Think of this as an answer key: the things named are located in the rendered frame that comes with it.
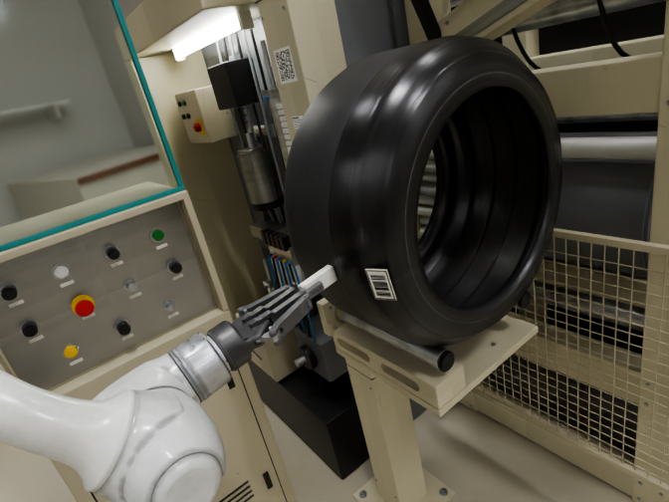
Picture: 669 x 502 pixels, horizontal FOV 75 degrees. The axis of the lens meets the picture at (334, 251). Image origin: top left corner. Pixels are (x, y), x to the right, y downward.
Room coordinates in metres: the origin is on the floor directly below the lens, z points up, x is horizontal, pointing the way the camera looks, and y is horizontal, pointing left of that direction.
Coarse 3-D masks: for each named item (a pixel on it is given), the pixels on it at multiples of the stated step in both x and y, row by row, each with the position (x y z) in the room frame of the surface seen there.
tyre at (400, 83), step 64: (384, 64) 0.79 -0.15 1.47; (448, 64) 0.74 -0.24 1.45; (512, 64) 0.81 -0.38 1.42; (320, 128) 0.79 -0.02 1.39; (384, 128) 0.68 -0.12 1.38; (448, 128) 1.12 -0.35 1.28; (512, 128) 1.01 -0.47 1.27; (320, 192) 0.72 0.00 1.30; (384, 192) 0.64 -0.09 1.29; (448, 192) 1.11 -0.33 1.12; (512, 192) 1.02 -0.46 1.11; (320, 256) 0.73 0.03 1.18; (384, 256) 0.63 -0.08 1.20; (448, 256) 1.05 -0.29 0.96; (512, 256) 0.94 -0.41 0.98; (384, 320) 0.66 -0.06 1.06; (448, 320) 0.68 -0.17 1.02
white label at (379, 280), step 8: (368, 272) 0.63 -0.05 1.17; (376, 272) 0.62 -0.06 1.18; (384, 272) 0.61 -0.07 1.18; (368, 280) 0.64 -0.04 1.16; (376, 280) 0.63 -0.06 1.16; (384, 280) 0.62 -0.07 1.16; (376, 288) 0.63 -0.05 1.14; (384, 288) 0.62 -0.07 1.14; (392, 288) 0.62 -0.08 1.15; (376, 296) 0.64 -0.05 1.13; (384, 296) 0.63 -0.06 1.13; (392, 296) 0.62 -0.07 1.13
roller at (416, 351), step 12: (360, 324) 0.91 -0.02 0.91; (384, 336) 0.84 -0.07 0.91; (396, 348) 0.81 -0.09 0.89; (408, 348) 0.78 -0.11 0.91; (420, 348) 0.75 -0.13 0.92; (432, 348) 0.74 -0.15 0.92; (444, 348) 0.74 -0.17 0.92; (420, 360) 0.75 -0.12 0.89; (432, 360) 0.72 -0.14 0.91; (444, 360) 0.71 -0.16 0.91; (444, 372) 0.71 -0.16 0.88
